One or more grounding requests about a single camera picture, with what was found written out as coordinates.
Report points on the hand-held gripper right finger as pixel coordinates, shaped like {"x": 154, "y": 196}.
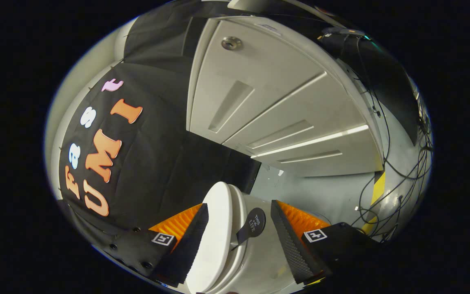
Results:
{"x": 290, "y": 249}

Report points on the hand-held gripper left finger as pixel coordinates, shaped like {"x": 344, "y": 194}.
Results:
{"x": 188, "y": 249}

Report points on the white toilet lid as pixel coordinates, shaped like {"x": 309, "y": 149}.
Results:
{"x": 214, "y": 228}

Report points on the white toilet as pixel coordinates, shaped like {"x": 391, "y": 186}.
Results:
{"x": 259, "y": 261}

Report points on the black backdrop cloth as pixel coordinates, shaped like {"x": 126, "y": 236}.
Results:
{"x": 157, "y": 163}

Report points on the yellow floor tape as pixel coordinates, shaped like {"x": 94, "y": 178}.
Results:
{"x": 378, "y": 188}

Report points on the white drawer cabinet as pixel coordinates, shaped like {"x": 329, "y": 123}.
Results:
{"x": 280, "y": 94}

